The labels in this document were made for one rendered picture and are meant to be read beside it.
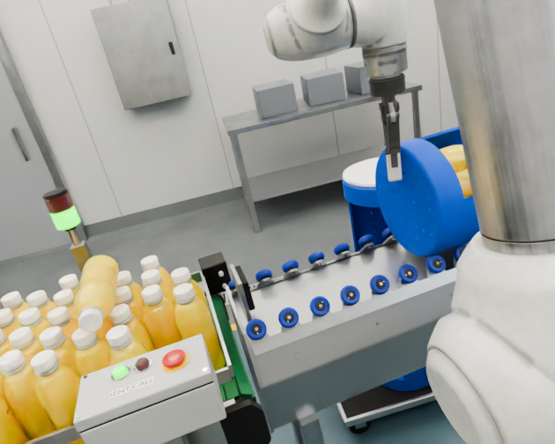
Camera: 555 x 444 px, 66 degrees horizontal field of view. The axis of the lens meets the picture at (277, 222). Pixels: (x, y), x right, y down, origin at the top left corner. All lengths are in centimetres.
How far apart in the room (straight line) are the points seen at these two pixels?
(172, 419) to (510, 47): 63
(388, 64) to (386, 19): 8
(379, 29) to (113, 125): 359
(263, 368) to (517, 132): 75
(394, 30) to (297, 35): 20
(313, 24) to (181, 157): 356
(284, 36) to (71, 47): 355
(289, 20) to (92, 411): 72
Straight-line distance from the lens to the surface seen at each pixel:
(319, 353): 100
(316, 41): 86
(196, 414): 72
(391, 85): 95
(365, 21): 90
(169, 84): 398
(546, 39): 38
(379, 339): 105
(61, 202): 126
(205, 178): 436
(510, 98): 37
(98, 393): 74
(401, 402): 185
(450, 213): 99
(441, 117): 495
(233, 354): 101
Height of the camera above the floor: 154
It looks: 24 degrees down
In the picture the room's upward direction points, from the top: 12 degrees counter-clockwise
